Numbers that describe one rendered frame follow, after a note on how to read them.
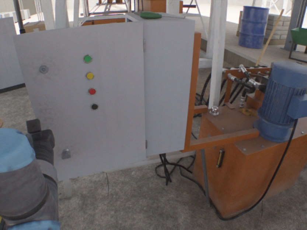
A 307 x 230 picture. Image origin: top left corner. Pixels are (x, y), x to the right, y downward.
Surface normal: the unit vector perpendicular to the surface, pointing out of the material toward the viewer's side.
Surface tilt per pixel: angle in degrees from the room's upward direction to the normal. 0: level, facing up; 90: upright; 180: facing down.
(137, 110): 90
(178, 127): 90
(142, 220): 0
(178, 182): 0
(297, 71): 23
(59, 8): 87
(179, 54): 90
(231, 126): 0
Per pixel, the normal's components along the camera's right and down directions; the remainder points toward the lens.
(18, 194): 0.70, 0.41
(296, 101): -0.97, 0.13
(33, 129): 0.28, -0.22
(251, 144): 0.00, -0.85
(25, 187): 0.86, 0.26
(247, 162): 0.33, 0.49
